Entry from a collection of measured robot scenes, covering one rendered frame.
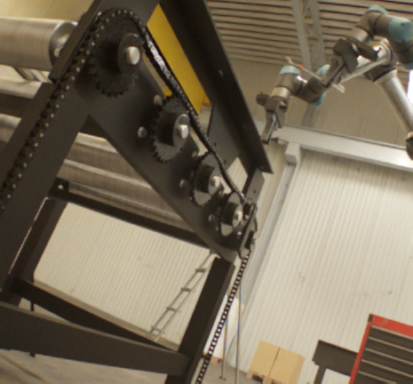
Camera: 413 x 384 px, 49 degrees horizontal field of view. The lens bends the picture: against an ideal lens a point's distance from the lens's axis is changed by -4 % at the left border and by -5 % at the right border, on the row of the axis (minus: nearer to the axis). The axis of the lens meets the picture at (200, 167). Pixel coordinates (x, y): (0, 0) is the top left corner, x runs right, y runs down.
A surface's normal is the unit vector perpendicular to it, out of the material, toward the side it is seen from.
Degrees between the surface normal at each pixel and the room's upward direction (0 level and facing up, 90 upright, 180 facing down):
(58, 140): 90
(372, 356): 90
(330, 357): 90
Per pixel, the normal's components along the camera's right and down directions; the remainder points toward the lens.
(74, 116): 0.88, 0.22
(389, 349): -0.30, -0.43
